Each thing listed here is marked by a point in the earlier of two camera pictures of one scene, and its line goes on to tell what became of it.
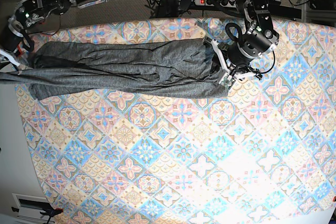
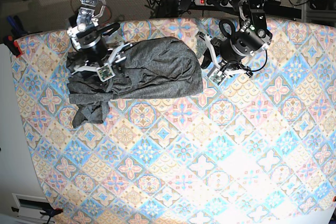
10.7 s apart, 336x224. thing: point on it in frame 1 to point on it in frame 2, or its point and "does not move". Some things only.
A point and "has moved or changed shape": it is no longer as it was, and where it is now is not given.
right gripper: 13,59 to 99,57
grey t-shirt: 172,68 has moved or changed shape
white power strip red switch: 202,1 does not move
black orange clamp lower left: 51,212 does not move
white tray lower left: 30,207 does not move
